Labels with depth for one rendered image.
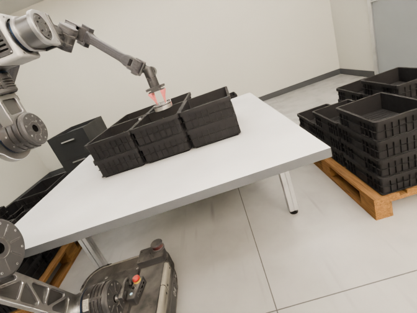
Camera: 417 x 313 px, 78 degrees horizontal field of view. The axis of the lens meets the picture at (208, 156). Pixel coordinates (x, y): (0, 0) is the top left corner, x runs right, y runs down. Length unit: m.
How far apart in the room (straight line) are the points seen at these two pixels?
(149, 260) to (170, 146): 0.64
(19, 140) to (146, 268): 0.89
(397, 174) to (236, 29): 3.86
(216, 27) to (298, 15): 1.41
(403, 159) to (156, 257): 1.42
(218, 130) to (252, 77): 3.61
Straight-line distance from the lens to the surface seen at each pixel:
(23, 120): 1.26
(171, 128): 1.48
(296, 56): 5.22
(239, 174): 1.04
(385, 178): 1.68
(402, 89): 2.08
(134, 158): 1.60
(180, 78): 4.93
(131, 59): 1.55
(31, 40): 1.19
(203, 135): 1.48
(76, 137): 3.28
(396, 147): 1.65
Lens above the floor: 1.17
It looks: 21 degrees down
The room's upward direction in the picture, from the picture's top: 21 degrees counter-clockwise
